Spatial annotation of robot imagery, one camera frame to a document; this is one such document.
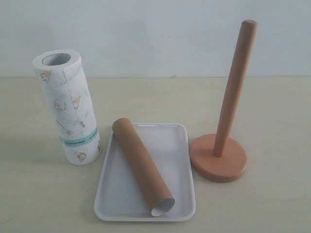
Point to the white rectangular plastic tray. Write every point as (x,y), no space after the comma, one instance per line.
(118,197)

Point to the wooden paper towel holder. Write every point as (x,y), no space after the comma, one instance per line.
(217,157)

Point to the brown cardboard tube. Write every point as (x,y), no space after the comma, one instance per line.
(156,194)

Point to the printed white paper towel roll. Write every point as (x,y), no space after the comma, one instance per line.
(63,82)

